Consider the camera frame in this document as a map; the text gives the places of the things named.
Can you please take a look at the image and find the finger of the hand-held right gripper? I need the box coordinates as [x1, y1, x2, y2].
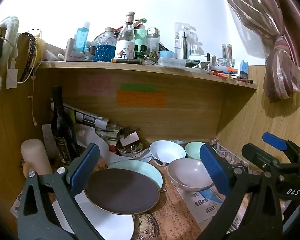
[262, 132, 300, 160]
[241, 144, 282, 175]

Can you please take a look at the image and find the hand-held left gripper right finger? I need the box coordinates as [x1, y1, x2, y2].
[199, 143, 283, 240]

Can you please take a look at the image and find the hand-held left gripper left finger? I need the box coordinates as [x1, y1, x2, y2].
[17, 143, 105, 240]

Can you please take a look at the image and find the grey bowl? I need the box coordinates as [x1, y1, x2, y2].
[167, 158, 214, 192]

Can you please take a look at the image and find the mint green bowl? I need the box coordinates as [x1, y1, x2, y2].
[184, 142, 206, 161]

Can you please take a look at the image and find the dark brown plate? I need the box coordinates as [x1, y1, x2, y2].
[84, 168, 160, 215]

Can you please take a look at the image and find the white paper sheet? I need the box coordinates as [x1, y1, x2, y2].
[76, 125, 153, 165]

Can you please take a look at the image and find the dark wine bottle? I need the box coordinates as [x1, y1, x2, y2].
[51, 86, 80, 165]

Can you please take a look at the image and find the small bowl of trinkets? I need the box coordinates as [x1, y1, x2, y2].
[117, 141, 143, 157]

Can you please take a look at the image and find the stack of newspapers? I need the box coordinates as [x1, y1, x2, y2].
[50, 99, 123, 145]

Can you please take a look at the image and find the white bowl with dark dots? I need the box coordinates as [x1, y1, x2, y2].
[149, 140, 186, 167]

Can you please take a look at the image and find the white card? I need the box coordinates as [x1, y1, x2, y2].
[119, 131, 138, 147]

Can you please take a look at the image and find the dark bronze ornament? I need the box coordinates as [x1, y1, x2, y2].
[120, 128, 141, 140]

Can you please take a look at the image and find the cream mug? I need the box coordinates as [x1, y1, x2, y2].
[20, 139, 53, 180]

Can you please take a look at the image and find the mint green plate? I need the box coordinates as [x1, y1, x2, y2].
[107, 160, 164, 193]

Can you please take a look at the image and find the newspaper print mat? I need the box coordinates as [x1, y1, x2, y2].
[10, 136, 263, 240]

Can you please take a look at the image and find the wooden desk hutch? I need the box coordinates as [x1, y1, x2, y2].
[0, 25, 258, 205]

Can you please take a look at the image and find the white plate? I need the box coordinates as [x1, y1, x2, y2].
[52, 192, 135, 240]

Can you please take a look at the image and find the blue and white small box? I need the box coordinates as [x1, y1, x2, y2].
[239, 60, 249, 79]

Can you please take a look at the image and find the pink sticky note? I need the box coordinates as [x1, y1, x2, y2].
[78, 75, 112, 95]

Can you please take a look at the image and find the orange sticky note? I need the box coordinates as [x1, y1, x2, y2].
[116, 91, 167, 108]

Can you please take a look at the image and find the white and orange marker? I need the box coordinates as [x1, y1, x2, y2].
[210, 66, 237, 73]

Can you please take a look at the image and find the green sticky note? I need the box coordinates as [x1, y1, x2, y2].
[121, 83, 157, 92]

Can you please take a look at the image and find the clear glass tumbler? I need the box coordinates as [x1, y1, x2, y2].
[222, 44, 233, 60]

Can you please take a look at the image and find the dark brown tube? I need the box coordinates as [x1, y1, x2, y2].
[111, 58, 143, 64]

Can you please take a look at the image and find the clear plastic box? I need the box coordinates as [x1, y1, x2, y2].
[158, 57, 186, 68]

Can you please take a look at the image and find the white hanging tag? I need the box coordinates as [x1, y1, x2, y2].
[6, 69, 18, 89]

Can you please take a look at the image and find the glass jar of blue beads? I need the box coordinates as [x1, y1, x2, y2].
[94, 27, 115, 62]

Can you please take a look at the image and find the cardboard tube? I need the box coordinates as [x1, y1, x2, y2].
[64, 38, 75, 62]

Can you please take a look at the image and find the clear bottle with white label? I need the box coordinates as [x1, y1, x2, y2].
[114, 11, 136, 60]

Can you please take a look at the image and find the blue liquid bottle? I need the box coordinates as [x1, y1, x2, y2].
[74, 21, 90, 53]

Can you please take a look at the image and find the clear blister package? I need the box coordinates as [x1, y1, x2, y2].
[174, 22, 198, 55]

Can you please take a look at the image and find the clear glass bottle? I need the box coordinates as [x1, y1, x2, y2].
[146, 27, 160, 54]

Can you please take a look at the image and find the mint pump bottle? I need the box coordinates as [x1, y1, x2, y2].
[134, 17, 148, 53]

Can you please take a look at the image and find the white earphone cable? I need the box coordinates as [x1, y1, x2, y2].
[27, 72, 38, 127]

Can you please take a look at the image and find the dark braided strap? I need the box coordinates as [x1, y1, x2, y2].
[19, 32, 38, 83]

